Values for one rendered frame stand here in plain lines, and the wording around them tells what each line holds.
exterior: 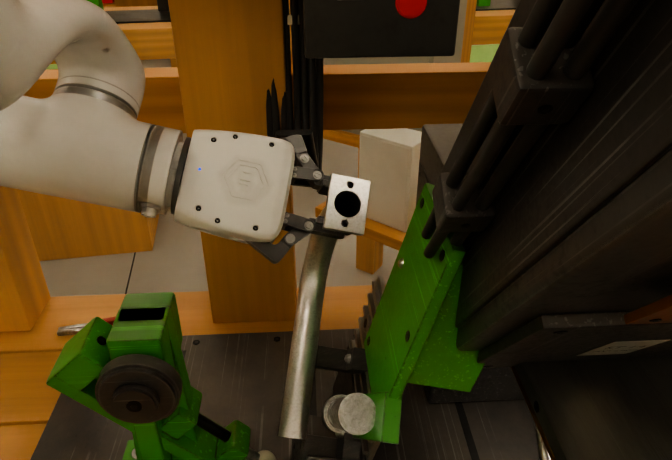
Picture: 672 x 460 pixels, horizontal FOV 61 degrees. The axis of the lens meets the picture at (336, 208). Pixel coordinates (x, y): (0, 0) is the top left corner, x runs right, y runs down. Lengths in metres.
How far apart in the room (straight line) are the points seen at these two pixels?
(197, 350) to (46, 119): 0.48
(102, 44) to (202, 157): 0.13
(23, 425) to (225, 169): 0.53
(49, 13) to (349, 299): 0.71
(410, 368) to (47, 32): 0.39
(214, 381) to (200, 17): 0.50
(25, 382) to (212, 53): 0.56
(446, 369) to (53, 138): 0.40
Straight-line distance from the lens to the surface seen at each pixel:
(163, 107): 0.91
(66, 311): 1.10
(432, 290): 0.48
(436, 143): 0.72
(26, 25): 0.44
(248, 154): 0.54
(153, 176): 0.53
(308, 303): 0.66
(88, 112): 0.55
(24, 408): 0.96
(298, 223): 0.55
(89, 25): 0.51
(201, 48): 0.77
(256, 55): 0.77
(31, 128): 0.55
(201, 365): 0.90
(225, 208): 0.53
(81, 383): 0.61
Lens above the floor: 1.52
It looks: 30 degrees down
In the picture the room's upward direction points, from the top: straight up
